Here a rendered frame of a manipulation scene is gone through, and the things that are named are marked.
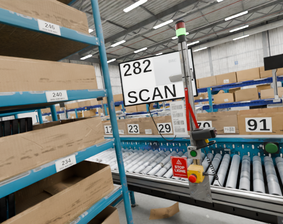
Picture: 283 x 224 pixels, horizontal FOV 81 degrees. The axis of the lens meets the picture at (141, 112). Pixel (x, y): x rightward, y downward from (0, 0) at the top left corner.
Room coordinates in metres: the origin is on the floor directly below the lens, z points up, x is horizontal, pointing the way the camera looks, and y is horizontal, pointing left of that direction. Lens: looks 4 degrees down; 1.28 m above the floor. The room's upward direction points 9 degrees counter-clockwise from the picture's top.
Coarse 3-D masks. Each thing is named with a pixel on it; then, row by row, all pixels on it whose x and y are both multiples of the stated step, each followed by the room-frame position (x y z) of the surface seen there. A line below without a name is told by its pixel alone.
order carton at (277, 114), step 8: (240, 112) 1.52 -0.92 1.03; (248, 112) 1.49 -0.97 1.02; (256, 112) 1.46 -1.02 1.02; (264, 112) 1.42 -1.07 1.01; (272, 112) 1.39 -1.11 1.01; (280, 112) 1.14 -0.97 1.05; (240, 120) 1.28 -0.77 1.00; (272, 120) 1.17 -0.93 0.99; (280, 120) 1.14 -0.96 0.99; (240, 128) 1.29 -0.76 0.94; (272, 128) 1.17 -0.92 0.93; (280, 128) 1.15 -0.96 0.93
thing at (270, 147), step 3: (267, 144) 1.13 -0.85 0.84; (270, 144) 1.12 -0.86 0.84; (273, 144) 1.11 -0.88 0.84; (267, 147) 1.13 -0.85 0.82; (270, 147) 1.12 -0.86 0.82; (273, 147) 1.11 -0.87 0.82; (276, 147) 1.10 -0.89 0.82; (267, 150) 1.13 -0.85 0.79; (270, 150) 1.12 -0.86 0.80; (273, 150) 1.11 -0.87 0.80; (276, 150) 1.11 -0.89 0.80
